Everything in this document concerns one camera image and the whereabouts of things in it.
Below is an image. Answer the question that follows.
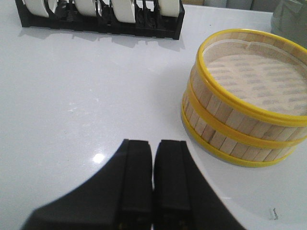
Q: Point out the white bowl right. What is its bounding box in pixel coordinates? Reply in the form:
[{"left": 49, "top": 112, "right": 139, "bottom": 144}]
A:
[{"left": 158, "top": 0, "right": 180, "bottom": 17}]

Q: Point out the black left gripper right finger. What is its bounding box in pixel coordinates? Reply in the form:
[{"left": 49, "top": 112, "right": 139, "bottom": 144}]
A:
[{"left": 153, "top": 140, "right": 244, "bottom": 230}]

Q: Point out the bamboo steamer tier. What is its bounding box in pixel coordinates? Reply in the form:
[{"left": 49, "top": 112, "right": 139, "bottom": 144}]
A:
[
  {"left": 181, "top": 106, "right": 295, "bottom": 168},
  {"left": 182, "top": 29, "right": 307, "bottom": 149}
]

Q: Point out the grey electric cooking pot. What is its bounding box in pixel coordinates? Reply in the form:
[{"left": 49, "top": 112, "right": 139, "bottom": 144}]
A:
[{"left": 271, "top": 0, "right": 307, "bottom": 47}]

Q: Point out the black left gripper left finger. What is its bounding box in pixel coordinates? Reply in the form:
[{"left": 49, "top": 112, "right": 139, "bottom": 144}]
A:
[{"left": 22, "top": 139, "right": 152, "bottom": 230}]

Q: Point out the white bowl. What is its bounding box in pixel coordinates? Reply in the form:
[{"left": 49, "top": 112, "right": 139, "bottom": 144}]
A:
[
  {"left": 158, "top": 0, "right": 180, "bottom": 17},
  {"left": 24, "top": 0, "right": 49, "bottom": 18},
  {"left": 74, "top": 0, "right": 96, "bottom": 17},
  {"left": 111, "top": 0, "right": 136, "bottom": 23}
]

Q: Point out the white bowl far left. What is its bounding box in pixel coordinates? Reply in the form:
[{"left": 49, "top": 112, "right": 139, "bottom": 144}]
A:
[{"left": 24, "top": 0, "right": 49, "bottom": 18}]

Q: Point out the black dish rack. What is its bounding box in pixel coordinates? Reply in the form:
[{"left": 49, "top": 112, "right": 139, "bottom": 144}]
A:
[{"left": 15, "top": 0, "right": 185, "bottom": 40}]

